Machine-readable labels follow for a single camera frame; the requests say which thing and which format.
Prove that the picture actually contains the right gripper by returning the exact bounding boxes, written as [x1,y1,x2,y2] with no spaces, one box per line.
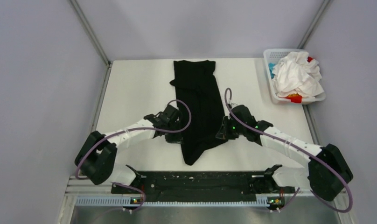
[217,116,246,140]

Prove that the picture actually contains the blue garment in basket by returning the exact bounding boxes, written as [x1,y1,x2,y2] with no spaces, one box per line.
[268,63,276,79]

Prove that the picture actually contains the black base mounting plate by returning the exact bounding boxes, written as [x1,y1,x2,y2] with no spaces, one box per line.
[111,171,296,203]

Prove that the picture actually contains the white perforated laundry basket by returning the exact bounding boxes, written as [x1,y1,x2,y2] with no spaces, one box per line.
[263,49,326,105]

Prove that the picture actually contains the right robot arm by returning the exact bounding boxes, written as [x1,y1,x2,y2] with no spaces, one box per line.
[216,104,353,202]

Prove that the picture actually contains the black t shirt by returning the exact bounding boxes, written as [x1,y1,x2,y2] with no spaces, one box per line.
[170,60,226,166]

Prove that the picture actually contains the white crumpled t shirt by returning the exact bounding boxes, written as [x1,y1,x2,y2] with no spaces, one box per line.
[272,51,324,98]

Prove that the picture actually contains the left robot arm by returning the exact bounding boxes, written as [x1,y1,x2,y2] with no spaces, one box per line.
[74,105,187,193]

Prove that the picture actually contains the white cable duct strip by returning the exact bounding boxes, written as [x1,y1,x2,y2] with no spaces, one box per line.
[75,196,270,207]

